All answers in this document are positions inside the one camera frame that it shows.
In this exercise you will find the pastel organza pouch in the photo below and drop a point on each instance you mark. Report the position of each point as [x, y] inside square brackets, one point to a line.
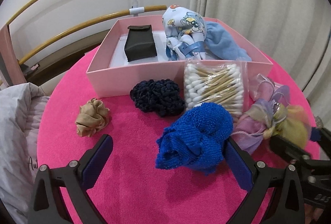
[258, 120]

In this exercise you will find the magenta tablecloth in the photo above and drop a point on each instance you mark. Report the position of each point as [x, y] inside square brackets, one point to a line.
[129, 187]

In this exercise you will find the black glasses case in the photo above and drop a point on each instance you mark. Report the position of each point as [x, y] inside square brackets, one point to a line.
[139, 45]

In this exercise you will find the pink organza pouch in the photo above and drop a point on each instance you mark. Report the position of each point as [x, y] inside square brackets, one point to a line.
[261, 87]

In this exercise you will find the blue knitted cloth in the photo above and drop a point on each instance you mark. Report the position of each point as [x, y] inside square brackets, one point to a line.
[196, 136]

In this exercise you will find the pink cardboard box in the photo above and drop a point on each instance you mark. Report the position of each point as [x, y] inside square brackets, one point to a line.
[108, 81]

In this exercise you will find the pack of cotton swabs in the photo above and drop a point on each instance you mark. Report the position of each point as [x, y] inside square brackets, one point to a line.
[214, 84]

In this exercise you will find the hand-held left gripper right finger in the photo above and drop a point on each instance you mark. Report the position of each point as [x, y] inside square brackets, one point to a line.
[238, 164]

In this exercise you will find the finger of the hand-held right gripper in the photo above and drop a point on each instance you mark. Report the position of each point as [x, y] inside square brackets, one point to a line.
[316, 133]
[289, 147]

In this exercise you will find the beige scrunchie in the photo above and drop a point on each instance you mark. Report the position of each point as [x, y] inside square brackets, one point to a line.
[91, 118]

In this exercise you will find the grey duvet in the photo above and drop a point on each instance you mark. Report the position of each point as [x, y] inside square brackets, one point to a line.
[15, 123]

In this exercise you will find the cartoon print white cloth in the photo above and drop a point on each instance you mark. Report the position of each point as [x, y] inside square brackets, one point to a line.
[186, 22]

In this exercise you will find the low cabinet with dark top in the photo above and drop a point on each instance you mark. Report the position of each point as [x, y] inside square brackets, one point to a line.
[64, 58]

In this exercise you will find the short wooden barre rail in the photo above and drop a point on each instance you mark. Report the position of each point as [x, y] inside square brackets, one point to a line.
[77, 27]

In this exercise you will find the pink towel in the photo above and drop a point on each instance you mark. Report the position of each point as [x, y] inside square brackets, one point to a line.
[7, 45]

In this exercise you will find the grey towel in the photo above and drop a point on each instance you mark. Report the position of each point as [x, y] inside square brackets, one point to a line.
[3, 66]

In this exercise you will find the small pink object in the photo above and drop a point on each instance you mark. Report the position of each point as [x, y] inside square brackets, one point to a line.
[35, 66]

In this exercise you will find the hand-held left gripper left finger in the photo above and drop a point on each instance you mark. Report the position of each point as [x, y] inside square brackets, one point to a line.
[97, 162]

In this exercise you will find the person's right hand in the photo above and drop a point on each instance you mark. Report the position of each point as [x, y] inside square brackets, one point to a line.
[315, 213]

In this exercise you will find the light blue cloth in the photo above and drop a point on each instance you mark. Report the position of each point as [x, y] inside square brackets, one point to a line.
[222, 40]

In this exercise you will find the navy scrunchie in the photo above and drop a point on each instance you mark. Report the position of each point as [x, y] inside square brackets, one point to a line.
[155, 97]

